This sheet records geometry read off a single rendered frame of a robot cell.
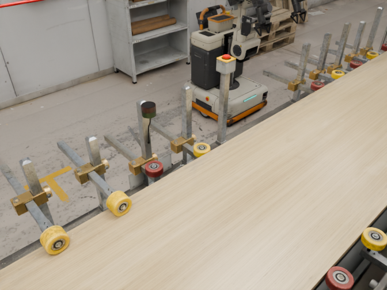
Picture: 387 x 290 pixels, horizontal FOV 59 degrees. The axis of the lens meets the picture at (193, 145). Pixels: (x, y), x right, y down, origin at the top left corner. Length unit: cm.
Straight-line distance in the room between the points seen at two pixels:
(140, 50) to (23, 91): 154
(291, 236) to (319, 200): 23
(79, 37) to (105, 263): 335
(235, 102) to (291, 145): 166
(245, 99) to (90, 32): 199
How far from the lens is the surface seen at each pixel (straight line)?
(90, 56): 440
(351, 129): 194
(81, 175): 145
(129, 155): 168
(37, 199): 142
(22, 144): 353
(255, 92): 351
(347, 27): 276
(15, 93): 420
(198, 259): 120
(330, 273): 124
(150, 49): 483
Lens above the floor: 188
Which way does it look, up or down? 36 degrees down
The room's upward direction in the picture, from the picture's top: straight up
